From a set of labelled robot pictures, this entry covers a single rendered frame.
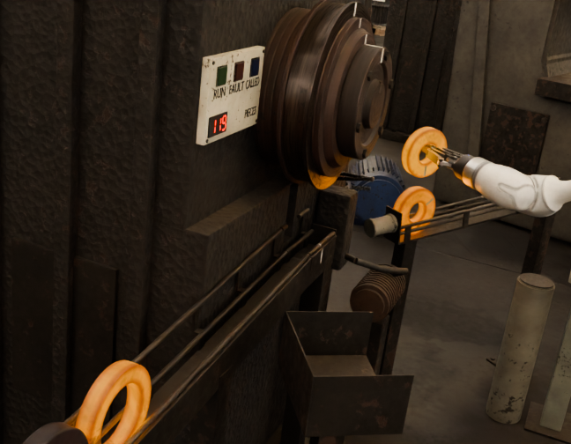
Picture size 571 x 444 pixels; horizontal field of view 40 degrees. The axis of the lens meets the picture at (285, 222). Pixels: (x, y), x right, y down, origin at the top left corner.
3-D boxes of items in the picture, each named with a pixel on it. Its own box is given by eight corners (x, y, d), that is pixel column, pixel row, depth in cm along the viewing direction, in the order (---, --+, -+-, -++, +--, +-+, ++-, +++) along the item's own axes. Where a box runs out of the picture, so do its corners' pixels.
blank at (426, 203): (400, 240, 254) (407, 245, 252) (385, 206, 245) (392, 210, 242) (433, 210, 258) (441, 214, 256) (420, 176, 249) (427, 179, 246)
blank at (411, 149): (404, 129, 238) (411, 132, 235) (443, 123, 245) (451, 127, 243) (397, 177, 244) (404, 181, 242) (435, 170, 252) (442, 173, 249)
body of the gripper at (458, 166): (458, 183, 227) (437, 172, 234) (479, 181, 231) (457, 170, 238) (464, 159, 224) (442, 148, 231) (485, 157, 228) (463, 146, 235)
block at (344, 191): (306, 262, 238) (316, 188, 230) (315, 255, 245) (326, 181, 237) (339, 272, 235) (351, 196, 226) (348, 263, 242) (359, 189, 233)
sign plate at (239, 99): (195, 144, 164) (202, 56, 158) (249, 122, 187) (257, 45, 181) (204, 145, 163) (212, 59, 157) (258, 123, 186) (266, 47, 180)
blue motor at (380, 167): (344, 232, 423) (353, 171, 411) (343, 197, 476) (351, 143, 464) (401, 239, 423) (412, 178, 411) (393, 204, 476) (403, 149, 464)
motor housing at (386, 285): (326, 429, 256) (350, 279, 237) (348, 396, 275) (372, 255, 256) (364, 442, 252) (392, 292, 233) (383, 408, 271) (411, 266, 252)
